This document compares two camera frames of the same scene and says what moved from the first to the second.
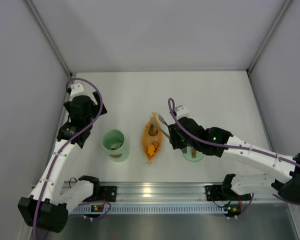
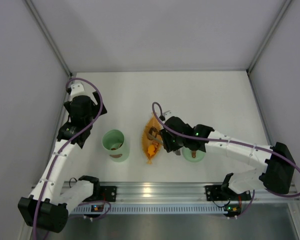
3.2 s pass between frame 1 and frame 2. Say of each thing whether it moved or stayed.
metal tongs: moved
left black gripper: stayed
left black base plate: stayed
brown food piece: stayed
